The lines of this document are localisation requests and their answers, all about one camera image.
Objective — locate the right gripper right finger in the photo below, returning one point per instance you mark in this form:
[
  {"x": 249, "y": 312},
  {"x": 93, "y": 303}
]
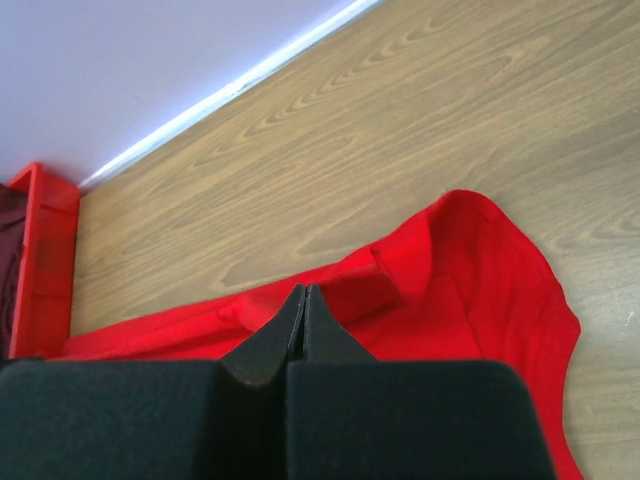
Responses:
[{"x": 351, "y": 416}]

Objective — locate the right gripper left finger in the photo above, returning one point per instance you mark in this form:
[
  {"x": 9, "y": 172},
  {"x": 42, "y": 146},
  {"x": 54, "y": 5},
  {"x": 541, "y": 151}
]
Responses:
[{"x": 219, "y": 419}]

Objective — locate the bright red t shirt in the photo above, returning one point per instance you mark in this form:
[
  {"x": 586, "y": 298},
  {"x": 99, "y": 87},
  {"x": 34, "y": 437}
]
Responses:
[{"x": 456, "y": 281}]

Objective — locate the red plastic bin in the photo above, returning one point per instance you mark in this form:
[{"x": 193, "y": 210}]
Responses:
[{"x": 42, "y": 315}]

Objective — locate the maroon t shirt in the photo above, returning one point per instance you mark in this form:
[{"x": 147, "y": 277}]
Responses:
[{"x": 13, "y": 218}]

